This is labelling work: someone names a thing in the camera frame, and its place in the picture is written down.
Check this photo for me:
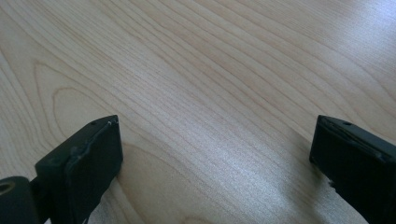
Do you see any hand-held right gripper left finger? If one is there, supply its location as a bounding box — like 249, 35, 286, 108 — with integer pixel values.
35, 114, 124, 224

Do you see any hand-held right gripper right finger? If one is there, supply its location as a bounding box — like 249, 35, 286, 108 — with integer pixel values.
308, 114, 396, 224

